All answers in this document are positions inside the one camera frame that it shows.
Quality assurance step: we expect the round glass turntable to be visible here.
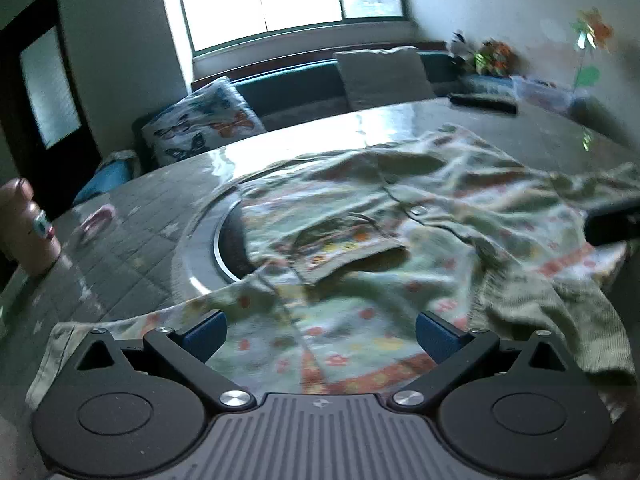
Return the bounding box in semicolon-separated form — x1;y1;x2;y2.
173;178;281;311

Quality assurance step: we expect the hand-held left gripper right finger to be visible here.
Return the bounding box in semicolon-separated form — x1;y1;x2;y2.
391;311;572;410

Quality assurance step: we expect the window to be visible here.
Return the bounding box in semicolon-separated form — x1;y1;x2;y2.
161;0;412;59

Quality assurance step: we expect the blue cushion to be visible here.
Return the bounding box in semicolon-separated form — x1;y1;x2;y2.
73;151;142;206

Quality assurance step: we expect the pink cartoon-eyed bottle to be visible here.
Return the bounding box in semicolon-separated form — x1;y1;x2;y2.
0;178;62;277

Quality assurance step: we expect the pinwheel flower decoration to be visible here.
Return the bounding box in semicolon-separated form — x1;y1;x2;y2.
570;8;615;89

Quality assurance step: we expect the butterfly print pillow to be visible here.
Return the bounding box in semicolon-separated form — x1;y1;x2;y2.
141;77;267;166

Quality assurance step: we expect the teal sofa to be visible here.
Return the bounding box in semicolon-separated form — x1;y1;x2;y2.
131;50;461;171

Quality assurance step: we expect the grey cushion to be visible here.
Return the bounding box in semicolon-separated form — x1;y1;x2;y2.
333;46;437;111

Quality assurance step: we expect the floral button shirt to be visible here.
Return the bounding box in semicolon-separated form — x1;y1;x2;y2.
26;124;640;423

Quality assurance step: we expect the small pink object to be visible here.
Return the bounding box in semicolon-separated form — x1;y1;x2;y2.
80;206;117;237

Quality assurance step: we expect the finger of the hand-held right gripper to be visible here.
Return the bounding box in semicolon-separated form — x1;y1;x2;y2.
582;199;640;247

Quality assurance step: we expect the dark door with frosted glass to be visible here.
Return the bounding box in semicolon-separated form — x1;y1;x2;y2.
0;0;101;221

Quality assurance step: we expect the black remote control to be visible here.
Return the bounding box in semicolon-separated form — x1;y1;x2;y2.
447;92;519;116

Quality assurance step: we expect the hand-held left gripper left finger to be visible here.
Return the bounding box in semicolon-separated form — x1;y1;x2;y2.
75;309;255;412

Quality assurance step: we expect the clear plastic container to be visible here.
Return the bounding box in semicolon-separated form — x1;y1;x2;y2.
511;76;576;115

